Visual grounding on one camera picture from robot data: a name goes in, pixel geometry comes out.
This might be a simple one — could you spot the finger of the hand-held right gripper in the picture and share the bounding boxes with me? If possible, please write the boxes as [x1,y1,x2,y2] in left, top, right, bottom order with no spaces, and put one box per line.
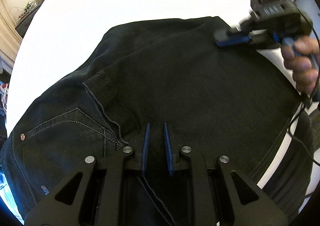
[214,26,253,48]

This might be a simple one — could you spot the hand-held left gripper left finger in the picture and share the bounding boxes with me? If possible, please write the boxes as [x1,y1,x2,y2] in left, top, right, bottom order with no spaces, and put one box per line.
[24,122,151,226]

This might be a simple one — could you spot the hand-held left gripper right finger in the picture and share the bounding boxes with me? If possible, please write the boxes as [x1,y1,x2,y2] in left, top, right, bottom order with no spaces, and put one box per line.
[163,122,288,226]

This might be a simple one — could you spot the black denim pants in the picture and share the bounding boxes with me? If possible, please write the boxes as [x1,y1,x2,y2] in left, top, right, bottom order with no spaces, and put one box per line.
[0,16,304,226]

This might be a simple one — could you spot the person's right hand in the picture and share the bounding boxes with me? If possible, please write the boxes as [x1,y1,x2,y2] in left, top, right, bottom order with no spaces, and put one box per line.
[282,36,320,97]

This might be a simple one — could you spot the bed with white sheet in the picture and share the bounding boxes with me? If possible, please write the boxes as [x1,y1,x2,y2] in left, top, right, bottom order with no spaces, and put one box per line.
[5,0,320,189]

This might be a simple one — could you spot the cream curtain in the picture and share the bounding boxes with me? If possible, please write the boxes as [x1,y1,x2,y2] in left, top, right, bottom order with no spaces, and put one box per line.
[0,0,23,75]

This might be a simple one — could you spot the grey nightstand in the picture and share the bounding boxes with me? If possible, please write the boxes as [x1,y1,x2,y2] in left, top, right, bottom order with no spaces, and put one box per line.
[15,3,42,31]

